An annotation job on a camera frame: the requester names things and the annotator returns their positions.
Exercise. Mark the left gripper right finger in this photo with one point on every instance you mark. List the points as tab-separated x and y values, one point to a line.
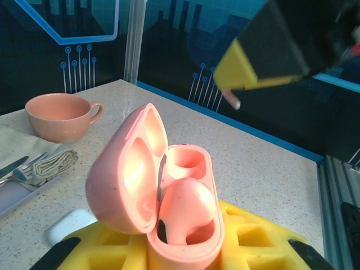
253	250

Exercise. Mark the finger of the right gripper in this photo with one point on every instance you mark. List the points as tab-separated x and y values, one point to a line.
267	50
281	81

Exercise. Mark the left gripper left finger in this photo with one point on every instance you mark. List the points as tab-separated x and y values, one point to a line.
107	253

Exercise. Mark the lavender tray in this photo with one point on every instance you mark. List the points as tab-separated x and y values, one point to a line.
17	199

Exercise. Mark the metal fork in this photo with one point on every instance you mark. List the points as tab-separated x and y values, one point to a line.
25	170

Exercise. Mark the metal knife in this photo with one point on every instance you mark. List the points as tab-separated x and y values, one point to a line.
14	167

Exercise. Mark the beige folded cloth napkin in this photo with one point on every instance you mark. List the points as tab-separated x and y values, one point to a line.
22	146

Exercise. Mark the aluminium mounting rail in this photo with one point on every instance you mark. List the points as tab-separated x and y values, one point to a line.
332	191

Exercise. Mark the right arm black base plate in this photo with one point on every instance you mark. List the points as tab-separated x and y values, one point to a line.
353	239

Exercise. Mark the aluminium frame post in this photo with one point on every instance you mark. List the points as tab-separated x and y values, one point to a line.
135	42

